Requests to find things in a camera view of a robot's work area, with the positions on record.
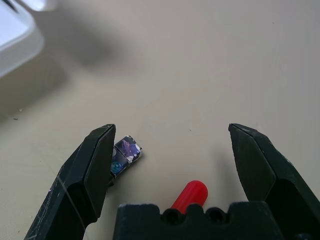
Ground white plastic pencil case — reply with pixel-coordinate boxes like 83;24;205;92
0;0;45;78

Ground dark patterned eraser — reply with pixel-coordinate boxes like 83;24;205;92
109;135;144;186

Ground black marker with red cap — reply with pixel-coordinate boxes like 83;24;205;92
170;180;209;216

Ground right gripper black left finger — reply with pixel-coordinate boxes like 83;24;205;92
24;123;117;240

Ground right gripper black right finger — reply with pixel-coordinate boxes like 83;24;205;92
228;123;320;240

